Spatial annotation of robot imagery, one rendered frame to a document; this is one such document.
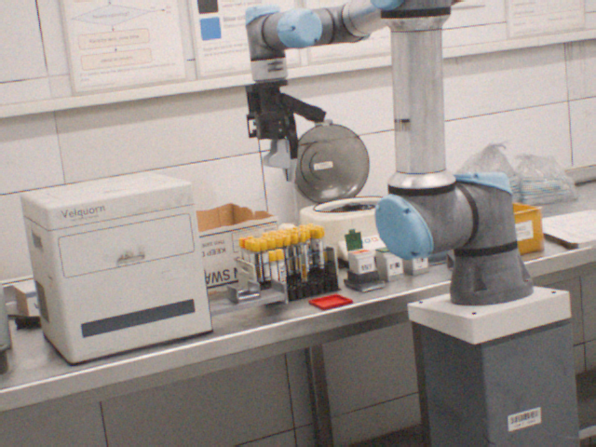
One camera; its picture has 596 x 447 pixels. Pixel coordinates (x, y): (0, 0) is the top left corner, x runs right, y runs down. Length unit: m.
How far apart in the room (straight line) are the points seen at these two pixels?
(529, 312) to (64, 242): 0.83
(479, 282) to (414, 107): 0.35
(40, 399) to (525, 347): 0.86
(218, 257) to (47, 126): 0.54
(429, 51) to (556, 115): 1.52
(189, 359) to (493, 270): 0.59
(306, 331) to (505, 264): 0.43
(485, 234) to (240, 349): 0.52
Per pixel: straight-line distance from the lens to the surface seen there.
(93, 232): 1.81
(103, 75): 2.46
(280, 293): 1.98
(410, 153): 1.65
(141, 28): 2.48
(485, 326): 1.69
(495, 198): 1.75
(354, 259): 2.10
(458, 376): 1.80
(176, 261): 1.87
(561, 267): 2.28
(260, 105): 2.03
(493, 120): 2.97
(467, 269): 1.77
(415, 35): 1.62
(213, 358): 1.89
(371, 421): 2.90
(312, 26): 1.93
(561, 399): 1.85
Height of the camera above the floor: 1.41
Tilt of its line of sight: 10 degrees down
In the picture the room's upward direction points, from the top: 7 degrees counter-clockwise
